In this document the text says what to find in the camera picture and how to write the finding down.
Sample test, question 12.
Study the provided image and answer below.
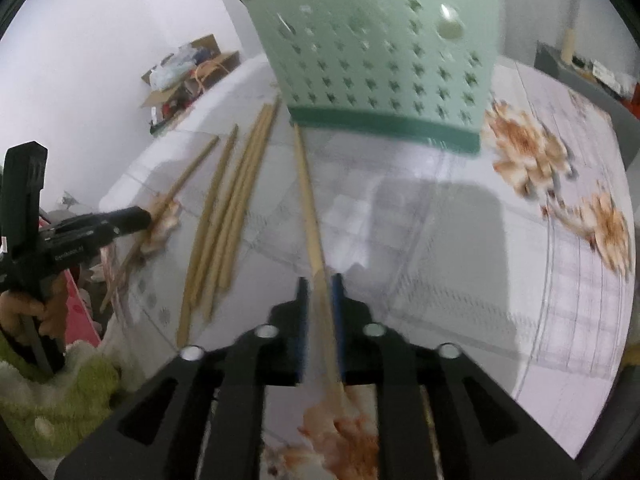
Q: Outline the grey cabinet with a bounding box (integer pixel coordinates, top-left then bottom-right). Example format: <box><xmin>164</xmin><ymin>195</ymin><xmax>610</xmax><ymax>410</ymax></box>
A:
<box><xmin>533</xmin><ymin>42</ymin><xmax>640</xmax><ymax>167</ymax></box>

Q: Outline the red gift bag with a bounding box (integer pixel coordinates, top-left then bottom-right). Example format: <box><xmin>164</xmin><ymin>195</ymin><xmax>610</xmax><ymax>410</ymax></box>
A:
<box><xmin>159</xmin><ymin>57</ymin><xmax>229</xmax><ymax>120</ymax></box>

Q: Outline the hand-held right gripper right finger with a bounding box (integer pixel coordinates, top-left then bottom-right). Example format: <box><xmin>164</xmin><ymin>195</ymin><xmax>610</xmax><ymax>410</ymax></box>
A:
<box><xmin>330</xmin><ymin>272</ymin><xmax>584</xmax><ymax>480</ymax></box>

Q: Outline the cardboard box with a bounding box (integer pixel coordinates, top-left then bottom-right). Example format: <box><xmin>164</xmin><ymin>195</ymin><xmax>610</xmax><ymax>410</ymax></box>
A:
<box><xmin>139</xmin><ymin>34</ymin><xmax>242</xmax><ymax>112</ymax></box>

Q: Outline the pile of wooden chopsticks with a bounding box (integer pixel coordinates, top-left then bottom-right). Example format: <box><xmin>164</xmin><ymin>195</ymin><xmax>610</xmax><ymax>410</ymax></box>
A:
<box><xmin>175</xmin><ymin>95</ymin><xmax>284</xmax><ymax>349</ymax></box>

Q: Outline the mint green perforated utensil holder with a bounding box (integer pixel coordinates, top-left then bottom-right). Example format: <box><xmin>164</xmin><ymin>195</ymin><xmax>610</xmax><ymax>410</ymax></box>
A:
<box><xmin>230</xmin><ymin>0</ymin><xmax>504</xmax><ymax>156</ymax></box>

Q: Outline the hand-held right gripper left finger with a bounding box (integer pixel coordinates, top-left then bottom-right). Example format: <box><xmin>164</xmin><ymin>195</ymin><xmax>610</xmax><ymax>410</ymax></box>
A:
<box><xmin>52</xmin><ymin>276</ymin><xmax>312</xmax><ymax>480</ymax></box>

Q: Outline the pink patterned object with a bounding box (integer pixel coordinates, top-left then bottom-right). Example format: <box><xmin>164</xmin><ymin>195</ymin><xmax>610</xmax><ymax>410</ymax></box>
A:
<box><xmin>62</xmin><ymin>267</ymin><xmax>104</xmax><ymax>347</ymax></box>

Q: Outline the person's left hand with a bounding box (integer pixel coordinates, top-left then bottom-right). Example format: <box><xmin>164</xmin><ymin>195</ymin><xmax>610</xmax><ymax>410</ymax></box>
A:
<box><xmin>0</xmin><ymin>279</ymin><xmax>69</xmax><ymax>362</ymax></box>

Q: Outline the white packet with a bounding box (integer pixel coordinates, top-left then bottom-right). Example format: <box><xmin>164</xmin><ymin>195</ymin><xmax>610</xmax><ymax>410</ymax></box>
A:
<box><xmin>587</xmin><ymin>59</ymin><xmax>632</xmax><ymax>97</ymax></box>

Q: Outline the white plastic bag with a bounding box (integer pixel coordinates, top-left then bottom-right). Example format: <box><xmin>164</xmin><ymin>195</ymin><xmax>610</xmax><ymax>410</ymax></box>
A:
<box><xmin>149</xmin><ymin>44</ymin><xmax>197</xmax><ymax>89</ymax></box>

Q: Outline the tan bamboo chopstick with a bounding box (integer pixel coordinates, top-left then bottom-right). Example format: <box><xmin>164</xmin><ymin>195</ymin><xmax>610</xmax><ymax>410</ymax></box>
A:
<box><xmin>292</xmin><ymin>121</ymin><xmax>351</xmax><ymax>414</ymax></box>
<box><xmin>100</xmin><ymin>135</ymin><xmax>221</xmax><ymax>312</ymax></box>

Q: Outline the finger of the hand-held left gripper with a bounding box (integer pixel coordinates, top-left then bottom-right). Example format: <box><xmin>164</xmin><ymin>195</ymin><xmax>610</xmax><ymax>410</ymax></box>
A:
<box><xmin>92</xmin><ymin>205</ymin><xmax>154</xmax><ymax>241</ymax></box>

